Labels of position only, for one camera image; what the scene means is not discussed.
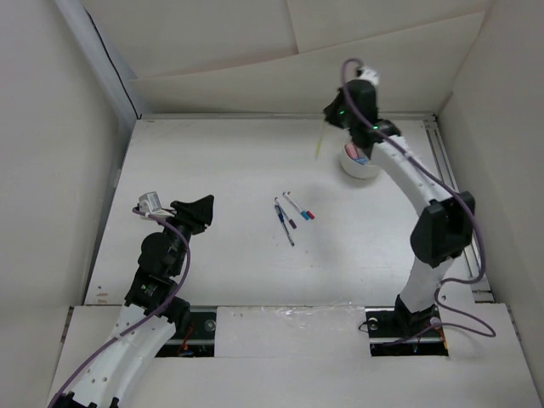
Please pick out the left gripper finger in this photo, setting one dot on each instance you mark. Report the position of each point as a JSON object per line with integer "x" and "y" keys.
{"x": 200, "y": 209}
{"x": 198, "y": 223}

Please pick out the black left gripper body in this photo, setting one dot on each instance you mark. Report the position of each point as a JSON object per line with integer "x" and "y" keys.
{"x": 179, "y": 221}

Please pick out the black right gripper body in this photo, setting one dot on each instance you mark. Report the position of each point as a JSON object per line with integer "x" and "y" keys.
{"x": 337, "y": 114}

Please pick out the yellow pen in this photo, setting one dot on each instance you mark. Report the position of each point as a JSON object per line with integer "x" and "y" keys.
{"x": 319, "y": 143}

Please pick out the blue ballpoint pen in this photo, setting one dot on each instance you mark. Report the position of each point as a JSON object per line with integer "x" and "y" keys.
{"x": 283, "y": 224}

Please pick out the purple marker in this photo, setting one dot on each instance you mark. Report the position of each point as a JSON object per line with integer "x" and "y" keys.
{"x": 285, "y": 215}

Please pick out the blue capped white marker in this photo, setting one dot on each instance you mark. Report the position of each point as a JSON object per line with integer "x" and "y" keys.
{"x": 295, "y": 206}

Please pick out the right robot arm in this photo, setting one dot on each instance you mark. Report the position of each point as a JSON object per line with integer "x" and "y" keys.
{"x": 444, "y": 227}

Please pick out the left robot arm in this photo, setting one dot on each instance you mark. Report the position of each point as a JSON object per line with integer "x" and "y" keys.
{"x": 152, "y": 312}

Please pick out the white round divided container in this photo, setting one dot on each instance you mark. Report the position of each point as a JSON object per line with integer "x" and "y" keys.
{"x": 354, "y": 169}

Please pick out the red capped white marker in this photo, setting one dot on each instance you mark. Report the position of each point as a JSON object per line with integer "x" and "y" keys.
{"x": 309, "y": 214}

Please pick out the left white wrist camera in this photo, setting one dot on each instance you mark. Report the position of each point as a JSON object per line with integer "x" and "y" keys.
{"x": 149, "y": 203}

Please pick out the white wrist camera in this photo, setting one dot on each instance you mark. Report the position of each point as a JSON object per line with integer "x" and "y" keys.
{"x": 149, "y": 203}
{"x": 366, "y": 73}

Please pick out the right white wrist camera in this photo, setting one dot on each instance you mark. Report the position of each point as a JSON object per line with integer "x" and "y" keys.
{"x": 366, "y": 73}

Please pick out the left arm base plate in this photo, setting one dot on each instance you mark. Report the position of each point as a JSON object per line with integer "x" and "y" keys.
{"x": 197, "y": 340}

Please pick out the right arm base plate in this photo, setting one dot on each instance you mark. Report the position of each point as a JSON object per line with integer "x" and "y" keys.
{"x": 388, "y": 338}

